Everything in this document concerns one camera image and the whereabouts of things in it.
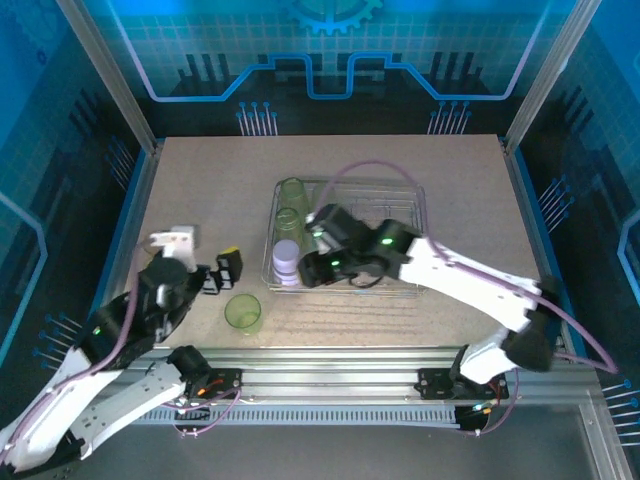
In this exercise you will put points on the purple plastic cup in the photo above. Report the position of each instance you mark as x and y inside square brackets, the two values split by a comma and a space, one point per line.
[286, 255]

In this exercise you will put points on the green translucent plastic cup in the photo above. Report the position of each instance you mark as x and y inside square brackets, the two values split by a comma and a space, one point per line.
[292, 197]
[235, 320]
[287, 227]

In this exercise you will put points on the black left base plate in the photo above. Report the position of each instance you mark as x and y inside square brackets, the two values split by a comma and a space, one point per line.
[230, 375]

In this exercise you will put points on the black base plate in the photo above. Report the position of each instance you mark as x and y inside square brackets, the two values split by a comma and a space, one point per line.
[430, 385]
[230, 375]

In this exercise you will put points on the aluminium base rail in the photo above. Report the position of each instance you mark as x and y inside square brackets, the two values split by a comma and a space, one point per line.
[325, 370]

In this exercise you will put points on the aluminium table side rail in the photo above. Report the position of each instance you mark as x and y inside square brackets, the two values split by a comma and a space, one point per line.
[139, 200]
[541, 225]

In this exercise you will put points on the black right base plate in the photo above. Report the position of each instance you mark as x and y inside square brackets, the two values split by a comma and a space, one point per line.
[430, 385]

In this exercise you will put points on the aluminium frame post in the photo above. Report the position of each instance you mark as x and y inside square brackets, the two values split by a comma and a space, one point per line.
[548, 75]
[111, 75]

